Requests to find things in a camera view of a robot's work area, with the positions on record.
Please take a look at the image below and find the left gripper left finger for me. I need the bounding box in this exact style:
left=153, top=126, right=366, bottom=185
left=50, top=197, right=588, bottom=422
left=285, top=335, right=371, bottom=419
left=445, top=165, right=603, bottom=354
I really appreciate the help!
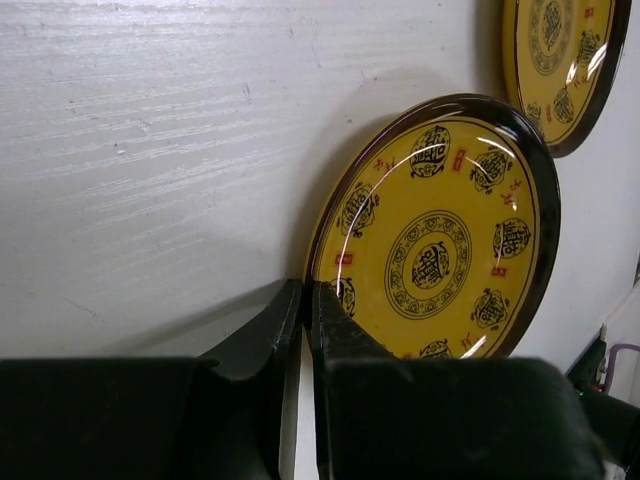
left=1, top=280, right=302, bottom=479

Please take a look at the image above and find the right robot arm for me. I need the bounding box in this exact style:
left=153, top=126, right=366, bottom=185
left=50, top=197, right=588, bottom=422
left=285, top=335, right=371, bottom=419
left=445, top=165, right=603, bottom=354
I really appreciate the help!
left=568, top=286, right=639, bottom=479

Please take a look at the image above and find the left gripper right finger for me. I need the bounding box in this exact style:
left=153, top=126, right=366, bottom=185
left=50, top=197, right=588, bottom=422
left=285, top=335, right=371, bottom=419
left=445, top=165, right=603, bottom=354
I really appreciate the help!
left=310, top=282, right=606, bottom=479

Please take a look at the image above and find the yellow brown plate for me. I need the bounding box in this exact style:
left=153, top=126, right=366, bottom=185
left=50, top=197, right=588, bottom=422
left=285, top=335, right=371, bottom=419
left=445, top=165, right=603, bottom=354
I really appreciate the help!
left=502, top=0, right=632, bottom=158
left=304, top=93, right=561, bottom=359

